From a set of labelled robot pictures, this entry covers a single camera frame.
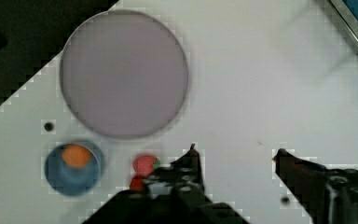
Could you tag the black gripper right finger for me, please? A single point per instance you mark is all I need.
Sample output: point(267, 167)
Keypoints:
point(330, 196)

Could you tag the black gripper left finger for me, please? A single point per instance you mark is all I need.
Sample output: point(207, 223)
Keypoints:
point(183, 172)

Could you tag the pink toy strawberry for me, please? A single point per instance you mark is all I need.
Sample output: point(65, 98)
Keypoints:
point(144, 165)

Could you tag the red toy strawberry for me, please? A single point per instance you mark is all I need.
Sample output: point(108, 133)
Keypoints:
point(137, 183)

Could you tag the blue bowl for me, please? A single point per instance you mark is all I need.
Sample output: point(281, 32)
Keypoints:
point(71, 181)

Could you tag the orange ball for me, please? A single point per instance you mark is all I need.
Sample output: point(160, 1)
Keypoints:
point(76, 156)

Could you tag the grey round plate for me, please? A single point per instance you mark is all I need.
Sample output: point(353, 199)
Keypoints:
point(124, 74)

